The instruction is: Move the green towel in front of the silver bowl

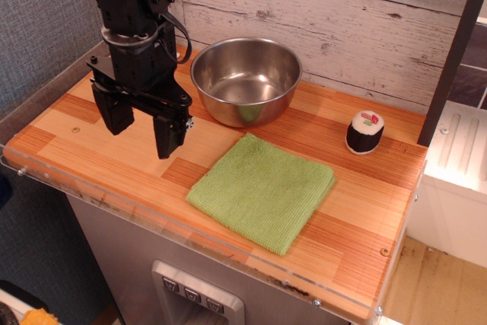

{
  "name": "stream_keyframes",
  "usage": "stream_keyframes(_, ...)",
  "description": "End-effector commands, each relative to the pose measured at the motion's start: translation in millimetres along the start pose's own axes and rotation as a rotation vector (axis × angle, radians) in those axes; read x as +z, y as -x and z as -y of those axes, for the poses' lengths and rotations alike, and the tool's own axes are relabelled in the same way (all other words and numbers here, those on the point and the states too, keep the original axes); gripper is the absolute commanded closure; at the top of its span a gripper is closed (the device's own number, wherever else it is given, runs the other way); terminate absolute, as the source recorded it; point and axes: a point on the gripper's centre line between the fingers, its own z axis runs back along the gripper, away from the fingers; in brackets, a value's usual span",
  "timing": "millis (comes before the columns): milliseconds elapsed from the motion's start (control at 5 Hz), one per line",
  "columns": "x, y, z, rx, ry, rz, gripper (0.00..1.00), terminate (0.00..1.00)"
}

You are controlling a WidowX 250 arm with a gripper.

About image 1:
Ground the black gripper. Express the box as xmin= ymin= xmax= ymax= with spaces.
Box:
xmin=87 ymin=30 xmax=192 ymax=159

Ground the green cloth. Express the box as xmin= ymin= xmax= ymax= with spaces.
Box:
xmin=186 ymin=133 xmax=335 ymax=256

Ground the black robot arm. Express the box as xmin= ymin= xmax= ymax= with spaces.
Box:
xmin=88 ymin=0 xmax=193 ymax=159

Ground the clear acrylic edge guard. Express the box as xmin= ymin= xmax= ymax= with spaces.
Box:
xmin=4 ymin=136 xmax=426 ymax=324

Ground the stainless steel bowl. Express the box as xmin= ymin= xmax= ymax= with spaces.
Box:
xmin=190 ymin=37 xmax=302 ymax=128

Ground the grey dispenser panel with buttons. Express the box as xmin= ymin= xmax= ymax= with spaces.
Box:
xmin=151 ymin=260 xmax=246 ymax=324

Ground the yellow object bottom left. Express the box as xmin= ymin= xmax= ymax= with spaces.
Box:
xmin=20 ymin=308 xmax=59 ymax=325

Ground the plush sushi roll toy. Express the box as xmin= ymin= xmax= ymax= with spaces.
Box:
xmin=345 ymin=110 xmax=385 ymax=155

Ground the white toy sink unit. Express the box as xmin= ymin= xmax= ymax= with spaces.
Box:
xmin=407 ymin=101 xmax=486 ymax=266

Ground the dark grey vertical post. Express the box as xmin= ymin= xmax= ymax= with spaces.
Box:
xmin=417 ymin=0 xmax=484 ymax=147

